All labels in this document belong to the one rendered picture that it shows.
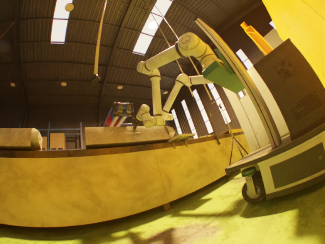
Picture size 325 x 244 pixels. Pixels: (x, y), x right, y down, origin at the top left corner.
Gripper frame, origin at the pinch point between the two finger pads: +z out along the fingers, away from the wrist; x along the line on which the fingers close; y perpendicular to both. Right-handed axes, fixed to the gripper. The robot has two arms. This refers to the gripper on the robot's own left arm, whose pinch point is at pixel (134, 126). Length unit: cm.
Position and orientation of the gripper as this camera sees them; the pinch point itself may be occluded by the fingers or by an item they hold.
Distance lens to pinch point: 155.1
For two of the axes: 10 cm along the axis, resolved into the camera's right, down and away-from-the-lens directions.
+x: -8.3, 0.1, -5.6
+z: -4.5, 5.9, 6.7
